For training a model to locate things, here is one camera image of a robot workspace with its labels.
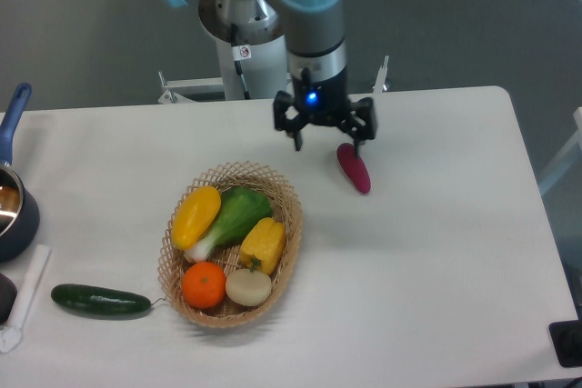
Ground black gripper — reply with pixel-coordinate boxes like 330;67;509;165
273;67;377;157

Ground yellow mango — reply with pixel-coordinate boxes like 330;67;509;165
171;185;221;251

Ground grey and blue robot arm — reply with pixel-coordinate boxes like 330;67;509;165
184;0;377;148

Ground woven wicker basket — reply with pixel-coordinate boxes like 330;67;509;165
157;162;303;329

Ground purple sweet potato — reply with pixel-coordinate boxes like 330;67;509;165
336;143;371;194

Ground green bok choy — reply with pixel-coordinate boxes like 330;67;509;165
184;186;272;263

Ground yellow bell pepper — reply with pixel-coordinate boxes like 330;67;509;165
239;217;286;275

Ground white round onion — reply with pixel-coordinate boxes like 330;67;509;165
226;269;272;307

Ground orange tangerine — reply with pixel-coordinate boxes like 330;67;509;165
181;262;226;310

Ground dark green cucumber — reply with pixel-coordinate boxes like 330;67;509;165
51;284;152;320

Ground black device right corner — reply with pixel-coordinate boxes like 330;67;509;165
548;320;582;368

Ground black round object left edge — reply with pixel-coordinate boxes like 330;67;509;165
0;274;17;324

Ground white rolled cloth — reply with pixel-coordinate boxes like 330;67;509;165
1;244;51;353

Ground white table clamp bracket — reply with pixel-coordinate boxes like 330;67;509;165
372;55;391;94

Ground white frame right edge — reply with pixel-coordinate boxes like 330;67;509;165
537;107;581;196

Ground blue saucepan with handle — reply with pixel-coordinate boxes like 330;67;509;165
1;83;40;263

